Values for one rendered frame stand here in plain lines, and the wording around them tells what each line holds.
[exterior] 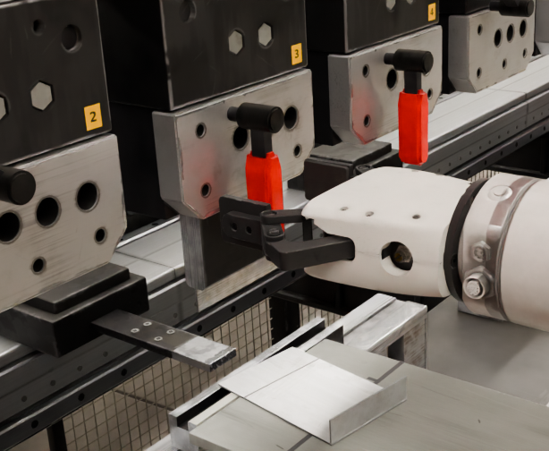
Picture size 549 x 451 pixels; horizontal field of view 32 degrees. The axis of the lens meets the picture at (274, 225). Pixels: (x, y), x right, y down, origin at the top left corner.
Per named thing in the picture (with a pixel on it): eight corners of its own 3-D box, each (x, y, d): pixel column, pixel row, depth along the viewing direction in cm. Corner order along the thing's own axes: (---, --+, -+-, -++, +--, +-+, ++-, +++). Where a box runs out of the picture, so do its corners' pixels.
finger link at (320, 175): (381, 216, 67) (303, 200, 71) (405, 202, 69) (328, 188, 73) (380, 172, 66) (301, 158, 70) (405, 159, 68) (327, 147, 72)
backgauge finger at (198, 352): (177, 407, 80) (171, 353, 78) (-15, 330, 95) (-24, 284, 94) (267, 348, 89) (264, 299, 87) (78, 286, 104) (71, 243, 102)
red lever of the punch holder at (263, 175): (276, 248, 67) (268, 110, 63) (231, 237, 69) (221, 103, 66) (291, 240, 68) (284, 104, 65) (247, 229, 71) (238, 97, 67)
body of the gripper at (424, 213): (453, 336, 55) (294, 292, 61) (530, 272, 62) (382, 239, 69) (454, 210, 52) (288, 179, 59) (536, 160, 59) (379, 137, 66)
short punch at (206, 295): (207, 315, 74) (197, 198, 71) (188, 309, 75) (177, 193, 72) (287, 269, 81) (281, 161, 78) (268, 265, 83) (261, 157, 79)
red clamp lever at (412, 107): (423, 169, 81) (423, 53, 78) (382, 162, 84) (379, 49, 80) (434, 163, 83) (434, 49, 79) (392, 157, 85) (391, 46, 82)
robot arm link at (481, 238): (491, 349, 54) (443, 336, 56) (556, 291, 60) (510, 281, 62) (494, 207, 51) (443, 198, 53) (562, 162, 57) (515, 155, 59)
